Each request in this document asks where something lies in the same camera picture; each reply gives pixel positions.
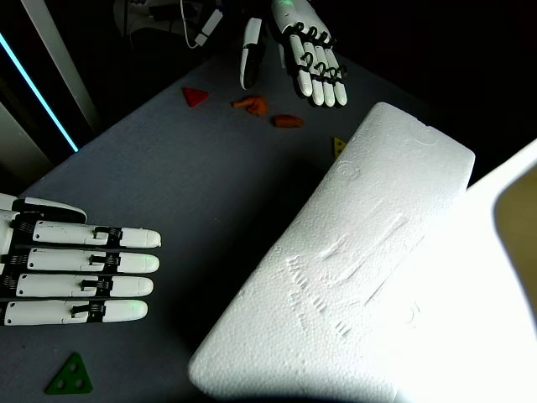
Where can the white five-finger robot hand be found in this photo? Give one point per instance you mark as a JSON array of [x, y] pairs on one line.
[[63, 260], [293, 17]]

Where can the white styrofoam block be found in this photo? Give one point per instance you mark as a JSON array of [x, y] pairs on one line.
[[356, 235]]

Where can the orange toy drumstick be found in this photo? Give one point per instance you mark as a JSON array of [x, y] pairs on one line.
[[256, 105]]

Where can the reddish brown toy sausage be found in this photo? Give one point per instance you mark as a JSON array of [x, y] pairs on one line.
[[288, 121]]

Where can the green triangle block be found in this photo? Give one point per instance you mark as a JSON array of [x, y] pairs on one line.
[[71, 378]]

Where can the red triangle block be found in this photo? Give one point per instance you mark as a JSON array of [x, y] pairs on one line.
[[194, 96]]

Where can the yellow triangle block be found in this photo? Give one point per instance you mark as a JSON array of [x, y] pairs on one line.
[[338, 146]]

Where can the grey table cloth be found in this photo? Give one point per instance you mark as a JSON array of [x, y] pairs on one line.
[[168, 168]]

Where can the cyan light strip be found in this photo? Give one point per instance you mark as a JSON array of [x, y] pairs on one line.
[[38, 88]]

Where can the white robot body shell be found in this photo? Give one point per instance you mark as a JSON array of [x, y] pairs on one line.
[[461, 302]]

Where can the white upright post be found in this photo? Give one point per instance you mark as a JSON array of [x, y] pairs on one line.
[[63, 54]]

